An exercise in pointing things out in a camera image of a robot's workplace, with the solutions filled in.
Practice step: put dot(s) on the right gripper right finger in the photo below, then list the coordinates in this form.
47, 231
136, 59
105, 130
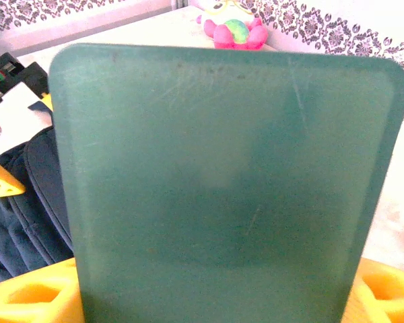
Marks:
387, 296

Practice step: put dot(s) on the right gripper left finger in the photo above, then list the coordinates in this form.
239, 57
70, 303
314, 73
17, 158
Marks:
37, 299

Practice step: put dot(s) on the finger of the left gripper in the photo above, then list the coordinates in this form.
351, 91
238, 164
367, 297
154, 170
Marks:
0, 185
48, 102

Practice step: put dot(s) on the pink and white plush doll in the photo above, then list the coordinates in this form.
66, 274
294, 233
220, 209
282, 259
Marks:
235, 30

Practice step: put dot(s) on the navy blue student backpack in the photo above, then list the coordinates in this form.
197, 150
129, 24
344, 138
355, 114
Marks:
30, 208

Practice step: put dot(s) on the green pencil case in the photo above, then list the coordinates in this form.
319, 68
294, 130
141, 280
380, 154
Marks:
222, 175

